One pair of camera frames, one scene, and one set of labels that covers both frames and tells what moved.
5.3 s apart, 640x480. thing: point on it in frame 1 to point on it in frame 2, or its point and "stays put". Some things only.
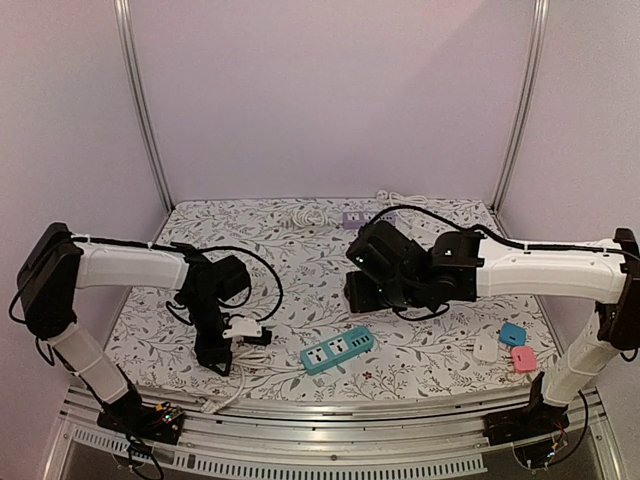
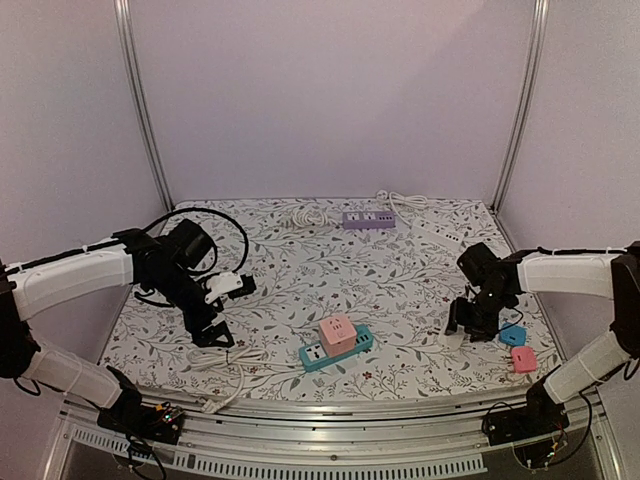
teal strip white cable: x=250 y=360 stays put
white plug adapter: x=485 y=348 to x=451 y=342
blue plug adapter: x=512 y=334 stays put
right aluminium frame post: x=526 y=105 stays put
